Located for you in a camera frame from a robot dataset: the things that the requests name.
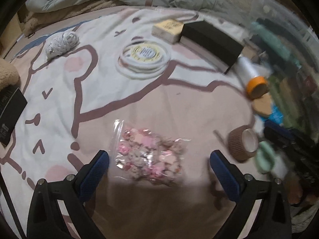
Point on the printed bear blanket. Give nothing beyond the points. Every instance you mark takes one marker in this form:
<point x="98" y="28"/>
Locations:
<point x="99" y="92"/>

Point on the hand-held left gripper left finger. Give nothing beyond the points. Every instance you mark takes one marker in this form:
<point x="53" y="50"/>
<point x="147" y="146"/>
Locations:
<point x="94" y="174"/>

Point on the beige fuzzy slipper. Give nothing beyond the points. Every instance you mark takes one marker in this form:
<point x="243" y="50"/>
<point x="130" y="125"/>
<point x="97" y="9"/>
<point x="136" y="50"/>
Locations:
<point x="8" y="74"/>

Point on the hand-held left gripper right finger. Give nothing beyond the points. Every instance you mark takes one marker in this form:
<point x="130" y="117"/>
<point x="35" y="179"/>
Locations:
<point x="225" y="176"/>

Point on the beige fleece blanket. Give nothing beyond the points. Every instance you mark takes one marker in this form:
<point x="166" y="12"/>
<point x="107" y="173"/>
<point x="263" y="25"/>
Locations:
<point x="49" y="15"/>

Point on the teal packet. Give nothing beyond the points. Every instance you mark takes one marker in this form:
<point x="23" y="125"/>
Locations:
<point x="271" y="39"/>

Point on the round clear tape dispenser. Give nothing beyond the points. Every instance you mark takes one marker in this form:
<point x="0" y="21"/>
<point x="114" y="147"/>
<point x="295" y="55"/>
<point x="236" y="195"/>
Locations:
<point x="144" y="57"/>

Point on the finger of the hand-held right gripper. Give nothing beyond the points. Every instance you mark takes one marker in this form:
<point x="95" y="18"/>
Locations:
<point x="276" y="134"/>

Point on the small black box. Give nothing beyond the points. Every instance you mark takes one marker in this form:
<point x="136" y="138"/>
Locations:
<point x="11" y="115"/>

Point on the brown tape roll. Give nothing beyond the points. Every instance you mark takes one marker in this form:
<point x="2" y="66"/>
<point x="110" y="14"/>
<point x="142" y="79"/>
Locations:
<point x="243" y="143"/>

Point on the person's right hand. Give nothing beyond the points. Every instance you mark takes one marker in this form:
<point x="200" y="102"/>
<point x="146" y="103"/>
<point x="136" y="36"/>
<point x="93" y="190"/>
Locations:
<point x="296" y="190"/>

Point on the clear film roll orange core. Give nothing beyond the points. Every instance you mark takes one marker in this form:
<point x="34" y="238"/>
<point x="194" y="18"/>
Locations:
<point x="250" y="76"/>

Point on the yellow card box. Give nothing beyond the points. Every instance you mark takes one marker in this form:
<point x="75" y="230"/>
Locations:
<point x="168" y="28"/>

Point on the clear plastic bin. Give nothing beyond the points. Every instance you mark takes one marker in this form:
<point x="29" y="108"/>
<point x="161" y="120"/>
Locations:
<point x="299" y="17"/>

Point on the wooden heart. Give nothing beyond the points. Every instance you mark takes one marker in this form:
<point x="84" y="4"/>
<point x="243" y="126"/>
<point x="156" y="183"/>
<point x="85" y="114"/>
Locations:
<point x="261" y="105"/>

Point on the bag of pink beads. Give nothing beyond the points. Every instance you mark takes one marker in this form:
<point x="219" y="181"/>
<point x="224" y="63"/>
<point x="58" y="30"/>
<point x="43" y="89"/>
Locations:
<point x="147" y="156"/>

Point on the large black box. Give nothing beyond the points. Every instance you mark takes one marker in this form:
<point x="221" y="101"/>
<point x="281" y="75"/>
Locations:
<point x="211" y="42"/>

